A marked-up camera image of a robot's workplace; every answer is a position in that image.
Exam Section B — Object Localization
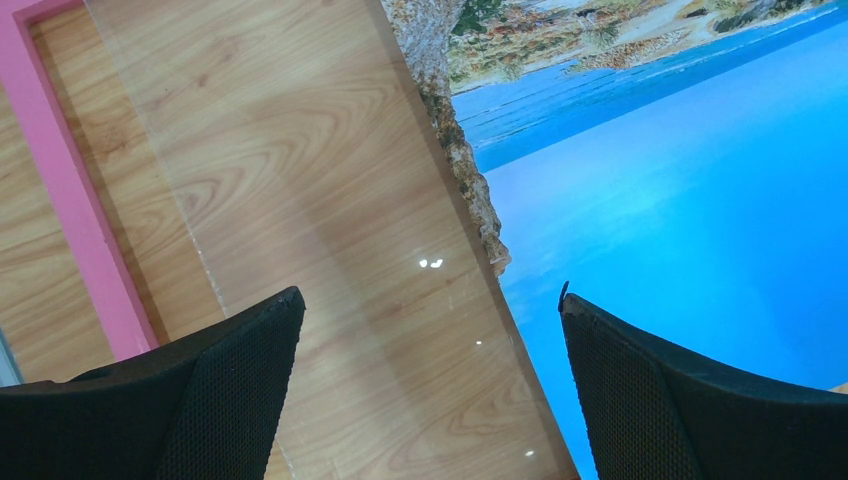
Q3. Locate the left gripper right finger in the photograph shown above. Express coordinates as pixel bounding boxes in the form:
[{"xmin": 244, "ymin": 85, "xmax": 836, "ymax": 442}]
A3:
[{"xmin": 558, "ymin": 290, "xmax": 847, "ymax": 479}]

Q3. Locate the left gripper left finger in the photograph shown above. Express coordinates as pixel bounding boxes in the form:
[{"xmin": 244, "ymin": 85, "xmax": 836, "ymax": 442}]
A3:
[{"xmin": 1, "ymin": 287, "xmax": 306, "ymax": 479}]

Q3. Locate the beach landscape photo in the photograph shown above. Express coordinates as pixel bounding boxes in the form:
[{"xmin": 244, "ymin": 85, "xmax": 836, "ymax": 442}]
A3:
[{"xmin": 383, "ymin": 1, "xmax": 847, "ymax": 479}]

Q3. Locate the clear acrylic glazing sheet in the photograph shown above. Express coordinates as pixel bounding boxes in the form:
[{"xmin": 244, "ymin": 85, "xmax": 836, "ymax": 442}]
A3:
[{"xmin": 87, "ymin": 1, "xmax": 576, "ymax": 479}]

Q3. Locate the pink picture frame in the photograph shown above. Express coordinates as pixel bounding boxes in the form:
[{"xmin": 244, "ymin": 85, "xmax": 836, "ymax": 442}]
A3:
[{"xmin": 1, "ymin": 0, "xmax": 159, "ymax": 360}]

